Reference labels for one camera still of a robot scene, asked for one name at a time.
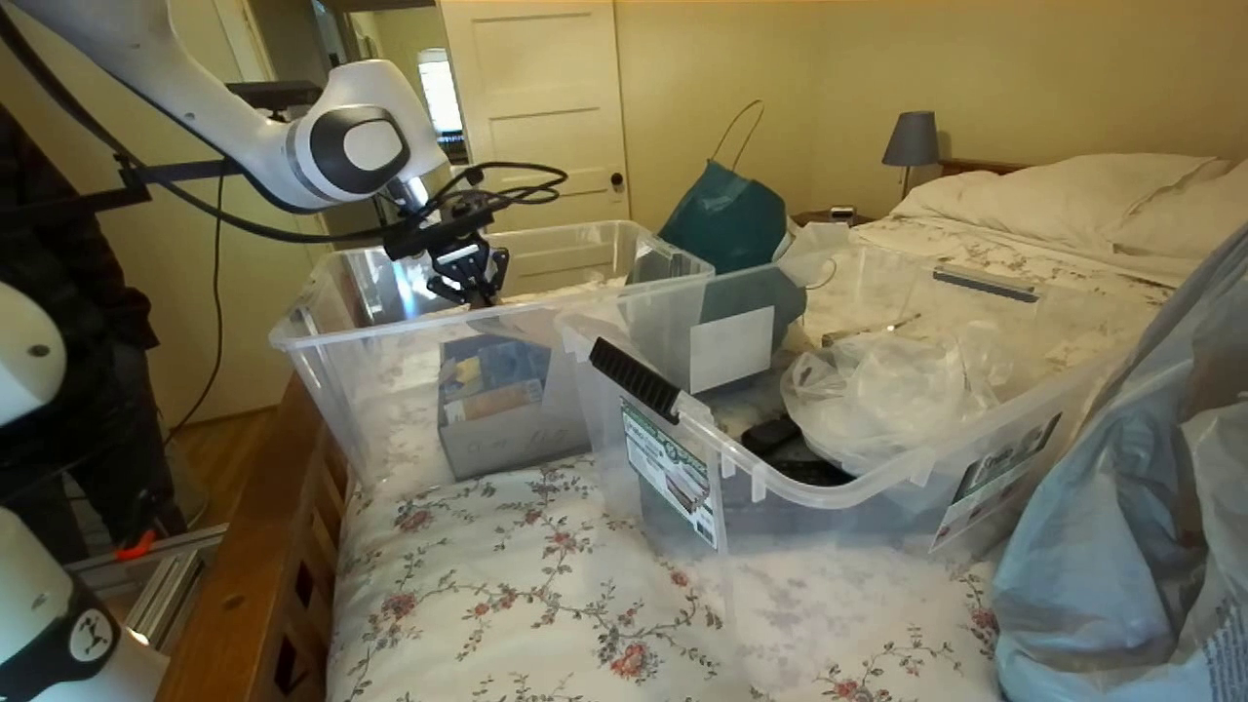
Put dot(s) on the grey table lamp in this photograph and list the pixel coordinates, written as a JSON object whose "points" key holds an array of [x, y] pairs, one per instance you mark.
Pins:
{"points": [[915, 144]]}

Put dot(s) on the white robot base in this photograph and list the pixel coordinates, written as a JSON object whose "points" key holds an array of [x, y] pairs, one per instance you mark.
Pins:
{"points": [[56, 636]]}

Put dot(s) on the clear plastic storage bin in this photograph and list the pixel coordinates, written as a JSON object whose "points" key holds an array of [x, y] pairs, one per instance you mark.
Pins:
{"points": [[432, 390]]}

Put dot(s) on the floral bed sheet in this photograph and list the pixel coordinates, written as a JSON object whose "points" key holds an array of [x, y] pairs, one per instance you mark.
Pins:
{"points": [[525, 590]]}

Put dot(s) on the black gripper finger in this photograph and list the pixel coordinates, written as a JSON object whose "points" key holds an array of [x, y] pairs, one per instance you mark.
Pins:
{"points": [[449, 287], [488, 282]]}

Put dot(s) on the white panel door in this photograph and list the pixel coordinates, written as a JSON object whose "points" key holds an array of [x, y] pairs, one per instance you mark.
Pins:
{"points": [[541, 83]]}

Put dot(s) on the grey remote control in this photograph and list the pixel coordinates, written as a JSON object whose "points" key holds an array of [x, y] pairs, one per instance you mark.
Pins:
{"points": [[984, 282]]}

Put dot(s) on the wooden bed frame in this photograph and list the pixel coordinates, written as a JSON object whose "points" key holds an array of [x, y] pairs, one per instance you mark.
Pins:
{"points": [[264, 616]]}

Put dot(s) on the clear crumpled plastic bag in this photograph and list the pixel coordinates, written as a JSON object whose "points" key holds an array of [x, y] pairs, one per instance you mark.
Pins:
{"points": [[895, 361]]}

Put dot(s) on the grey plastic bag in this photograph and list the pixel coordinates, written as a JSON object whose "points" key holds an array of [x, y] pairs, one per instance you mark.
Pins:
{"points": [[1130, 571]]}

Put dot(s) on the white pillow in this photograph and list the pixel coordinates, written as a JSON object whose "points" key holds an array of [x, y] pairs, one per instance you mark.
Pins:
{"points": [[1190, 218], [1077, 200]]}

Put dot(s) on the teal green bag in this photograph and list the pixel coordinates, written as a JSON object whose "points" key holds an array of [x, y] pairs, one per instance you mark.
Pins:
{"points": [[724, 216]]}

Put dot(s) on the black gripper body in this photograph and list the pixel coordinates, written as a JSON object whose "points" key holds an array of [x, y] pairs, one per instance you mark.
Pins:
{"points": [[454, 244]]}

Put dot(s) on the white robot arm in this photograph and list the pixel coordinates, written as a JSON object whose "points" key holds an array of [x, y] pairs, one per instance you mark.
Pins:
{"points": [[364, 135]]}

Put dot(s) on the brown cardboard box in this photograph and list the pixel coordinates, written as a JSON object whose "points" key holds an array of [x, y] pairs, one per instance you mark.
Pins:
{"points": [[506, 404]]}

